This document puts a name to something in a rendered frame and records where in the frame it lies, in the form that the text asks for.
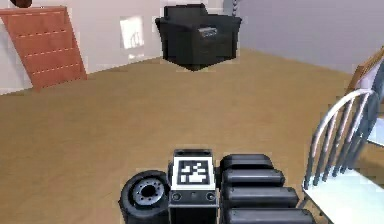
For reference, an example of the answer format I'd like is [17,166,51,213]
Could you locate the grey remote control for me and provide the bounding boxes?
[197,26,219,39]

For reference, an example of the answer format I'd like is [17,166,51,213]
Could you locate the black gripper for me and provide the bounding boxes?
[118,169,172,224]

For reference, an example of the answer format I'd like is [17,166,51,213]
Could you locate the white spindle-back chair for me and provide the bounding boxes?
[301,88,384,224]

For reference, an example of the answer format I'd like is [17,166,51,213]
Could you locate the brown wooden table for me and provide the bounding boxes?
[345,46,384,98]

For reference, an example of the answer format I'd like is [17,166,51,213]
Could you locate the red-brown chest of drawers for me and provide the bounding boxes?
[0,5,88,92]

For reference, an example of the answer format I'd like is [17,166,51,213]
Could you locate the grey floor lamp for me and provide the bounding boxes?
[231,0,242,18]

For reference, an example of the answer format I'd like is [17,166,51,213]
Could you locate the dark brown round object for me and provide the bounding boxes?
[9,0,34,9]

